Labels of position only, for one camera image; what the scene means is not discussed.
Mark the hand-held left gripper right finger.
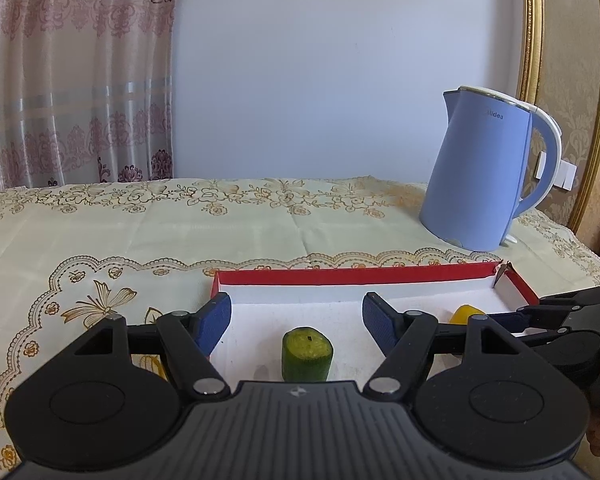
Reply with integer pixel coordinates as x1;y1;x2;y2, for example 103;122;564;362
361;291;523;403

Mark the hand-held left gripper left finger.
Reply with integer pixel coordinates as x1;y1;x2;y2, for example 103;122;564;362
75;291;232;401

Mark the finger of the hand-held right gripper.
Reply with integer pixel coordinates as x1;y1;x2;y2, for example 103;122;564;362
519;329;600;357
487;286;600;336

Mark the red cardboard box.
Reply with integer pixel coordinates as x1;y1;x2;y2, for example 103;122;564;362
207;260;540;382

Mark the green cucumber piece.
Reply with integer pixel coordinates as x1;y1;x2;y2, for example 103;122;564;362
281;327;334;382

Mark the yellow round fruit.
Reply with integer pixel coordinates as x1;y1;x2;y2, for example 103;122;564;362
449;304;487;326

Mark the bright yellow fruit piece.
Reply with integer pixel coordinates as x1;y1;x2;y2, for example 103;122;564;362
130;354;169;381

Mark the cream floral tablecloth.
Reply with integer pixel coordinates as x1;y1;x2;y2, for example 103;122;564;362
0;176;600;480

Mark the blue electric kettle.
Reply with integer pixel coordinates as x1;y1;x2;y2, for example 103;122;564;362
419;86;563;252

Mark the pink patterned curtain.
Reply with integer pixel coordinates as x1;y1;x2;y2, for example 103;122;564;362
0;0;182;196

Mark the white wall switch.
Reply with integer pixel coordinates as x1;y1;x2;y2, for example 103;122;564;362
534;150;578;191

